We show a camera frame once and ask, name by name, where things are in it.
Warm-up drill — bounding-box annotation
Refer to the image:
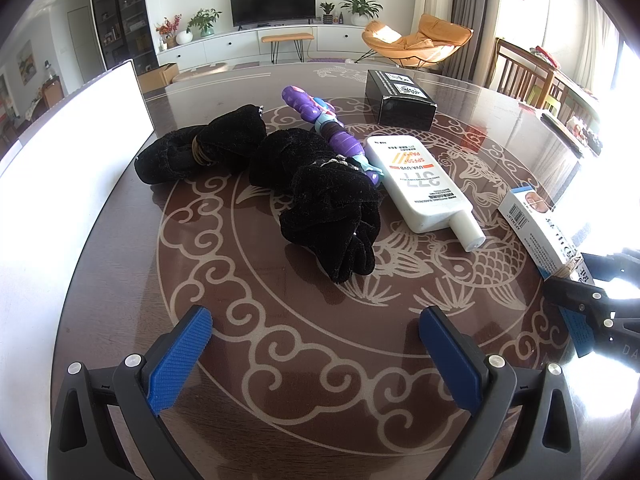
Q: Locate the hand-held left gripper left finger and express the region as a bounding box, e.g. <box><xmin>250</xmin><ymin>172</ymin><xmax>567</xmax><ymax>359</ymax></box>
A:
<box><xmin>47</xmin><ymin>305</ymin><xmax>215</xmax><ymax>480</ymax></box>

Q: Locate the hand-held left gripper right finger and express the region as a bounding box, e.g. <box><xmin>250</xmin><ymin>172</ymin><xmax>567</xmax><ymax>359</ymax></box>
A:
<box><xmin>417</xmin><ymin>305</ymin><xmax>583</xmax><ymax>480</ymax></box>

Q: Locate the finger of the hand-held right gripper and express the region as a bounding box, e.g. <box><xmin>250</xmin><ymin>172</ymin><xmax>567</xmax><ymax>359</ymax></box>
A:
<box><xmin>544</xmin><ymin>276</ymin><xmax>640</xmax><ymax>319</ymax></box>
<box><xmin>580</xmin><ymin>246</ymin><xmax>640</xmax><ymax>283</ymax></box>

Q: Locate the white ointment box with photo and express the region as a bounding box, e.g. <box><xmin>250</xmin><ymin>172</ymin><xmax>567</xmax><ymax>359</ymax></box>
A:
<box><xmin>497</xmin><ymin>186</ymin><xmax>583</xmax><ymax>281</ymax></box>

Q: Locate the dark patterned glass desktop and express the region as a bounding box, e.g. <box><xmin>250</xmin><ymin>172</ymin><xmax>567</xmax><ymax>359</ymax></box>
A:
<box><xmin>50</xmin><ymin>57</ymin><xmax>640</xmax><ymax>480</ymax></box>

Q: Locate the white sunscreen bottle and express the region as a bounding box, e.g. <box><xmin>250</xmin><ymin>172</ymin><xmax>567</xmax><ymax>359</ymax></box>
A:
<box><xmin>364</xmin><ymin>135</ymin><xmax>487</xmax><ymax>252</ymax></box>

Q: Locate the black rhinestone velvet scrunchie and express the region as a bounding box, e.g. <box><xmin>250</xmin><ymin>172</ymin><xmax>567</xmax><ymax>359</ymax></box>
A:
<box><xmin>247</xmin><ymin>129</ymin><xmax>382</xmax><ymax>285</ymax></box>

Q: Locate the white partition board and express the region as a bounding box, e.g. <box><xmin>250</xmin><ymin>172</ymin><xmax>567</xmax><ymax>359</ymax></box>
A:
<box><xmin>0</xmin><ymin>59</ymin><xmax>156</xmax><ymax>461</ymax></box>

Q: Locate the wooden chair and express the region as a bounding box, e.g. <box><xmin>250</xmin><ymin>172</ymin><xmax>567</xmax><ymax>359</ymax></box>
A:
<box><xmin>492</xmin><ymin>37</ymin><xmax>556</xmax><ymax>108</ymax></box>

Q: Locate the purple toy figure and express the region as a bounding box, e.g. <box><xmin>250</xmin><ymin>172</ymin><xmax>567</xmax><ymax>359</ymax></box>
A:
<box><xmin>280</xmin><ymin>85</ymin><xmax>385</xmax><ymax>187</ymax></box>

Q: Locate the black cardboard box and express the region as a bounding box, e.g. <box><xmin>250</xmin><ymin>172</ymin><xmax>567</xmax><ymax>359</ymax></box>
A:
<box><xmin>364</xmin><ymin>69</ymin><xmax>438</xmax><ymax>132</ymax></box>

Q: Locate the brown cardboard box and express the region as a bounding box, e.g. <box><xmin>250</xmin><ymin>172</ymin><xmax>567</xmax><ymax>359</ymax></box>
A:
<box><xmin>136</xmin><ymin>62</ymin><xmax>180</xmax><ymax>93</ymax></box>

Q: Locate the orange lounge chair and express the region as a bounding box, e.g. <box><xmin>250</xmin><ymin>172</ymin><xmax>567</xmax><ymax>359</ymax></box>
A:
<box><xmin>361</xmin><ymin>13</ymin><xmax>473</xmax><ymax>68</ymax></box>

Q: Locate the grey curtain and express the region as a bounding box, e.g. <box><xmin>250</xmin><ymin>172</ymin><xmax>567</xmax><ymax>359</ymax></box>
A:
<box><xmin>445</xmin><ymin>0</ymin><xmax>493</xmax><ymax>81</ymax></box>

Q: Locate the white television cabinet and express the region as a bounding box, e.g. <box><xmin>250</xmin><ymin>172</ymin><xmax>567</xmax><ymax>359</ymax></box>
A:
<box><xmin>155</xmin><ymin>24</ymin><xmax>381</xmax><ymax>68</ymax></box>

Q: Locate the red flower arrangement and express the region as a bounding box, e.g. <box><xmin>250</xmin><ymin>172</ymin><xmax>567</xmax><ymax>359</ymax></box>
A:
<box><xmin>155</xmin><ymin>15</ymin><xmax>182</xmax><ymax>50</ymax></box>

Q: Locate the white door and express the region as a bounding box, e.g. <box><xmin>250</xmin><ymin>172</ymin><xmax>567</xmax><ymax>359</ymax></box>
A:
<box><xmin>67</xmin><ymin>6</ymin><xmax>96</xmax><ymax>78</ymax></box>

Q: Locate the orange stool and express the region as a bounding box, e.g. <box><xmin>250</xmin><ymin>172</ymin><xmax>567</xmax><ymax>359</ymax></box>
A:
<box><xmin>261</xmin><ymin>32</ymin><xmax>315</xmax><ymax>63</ymax></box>

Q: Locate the bushy green potted plant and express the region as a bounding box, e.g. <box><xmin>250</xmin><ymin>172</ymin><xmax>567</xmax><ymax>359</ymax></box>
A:
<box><xmin>187</xmin><ymin>8</ymin><xmax>222</xmax><ymax>38</ymax></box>

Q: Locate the dark display cabinet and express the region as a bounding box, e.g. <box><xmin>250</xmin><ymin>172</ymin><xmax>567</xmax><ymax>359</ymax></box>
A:
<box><xmin>89</xmin><ymin>0</ymin><xmax>156</xmax><ymax>73</ymax></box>

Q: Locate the large green potted plant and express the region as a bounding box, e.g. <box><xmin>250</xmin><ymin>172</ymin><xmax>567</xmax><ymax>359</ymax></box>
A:
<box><xmin>340</xmin><ymin>0</ymin><xmax>383</xmax><ymax>26</ymax></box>

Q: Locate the black television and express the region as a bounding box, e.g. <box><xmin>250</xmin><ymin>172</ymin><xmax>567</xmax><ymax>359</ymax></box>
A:
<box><xmin>229</xmin><ymin>0</ymin><xmax>317</xmax><ymax>27</ymax></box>

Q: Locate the wall painting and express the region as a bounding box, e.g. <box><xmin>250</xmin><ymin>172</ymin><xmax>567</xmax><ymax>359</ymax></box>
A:
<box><xmin>16</xmin><ymin>42</ymin><xmax>35</xmax><ymax>86</ymax></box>

